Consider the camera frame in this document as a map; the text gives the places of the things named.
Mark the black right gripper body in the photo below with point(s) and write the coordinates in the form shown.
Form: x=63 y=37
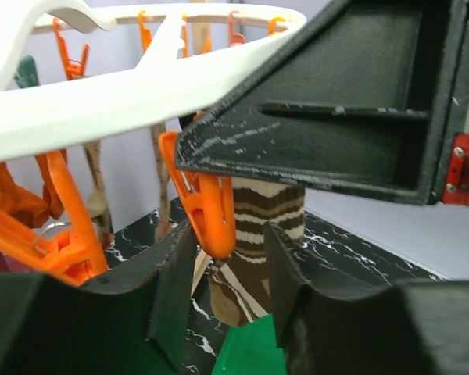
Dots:
x=451 y=185

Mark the orange gripped clothes peg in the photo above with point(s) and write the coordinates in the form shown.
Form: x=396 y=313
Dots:
x=208 y=201

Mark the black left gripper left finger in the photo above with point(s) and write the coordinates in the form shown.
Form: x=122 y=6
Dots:
x=130 y=320

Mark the teal clothes peg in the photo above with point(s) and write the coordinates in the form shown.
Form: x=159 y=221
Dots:
x=26 y=75

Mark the orange hanging sock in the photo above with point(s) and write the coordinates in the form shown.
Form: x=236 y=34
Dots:
x=23 y=205

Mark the wooden drying rack frame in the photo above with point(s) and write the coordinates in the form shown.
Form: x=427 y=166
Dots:
x=200 y=35

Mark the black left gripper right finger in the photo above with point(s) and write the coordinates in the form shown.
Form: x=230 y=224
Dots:
x=328 y=322

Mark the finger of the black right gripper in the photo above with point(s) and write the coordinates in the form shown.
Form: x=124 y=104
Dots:
x=356 y=103

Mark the white round clip hanger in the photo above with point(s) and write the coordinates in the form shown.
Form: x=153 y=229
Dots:
x=160 y=87

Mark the green plastic tray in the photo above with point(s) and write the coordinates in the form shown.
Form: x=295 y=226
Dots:
x=251 y=349

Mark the argyle brown hanging sock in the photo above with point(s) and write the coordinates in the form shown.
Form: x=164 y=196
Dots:
x=97 y=204

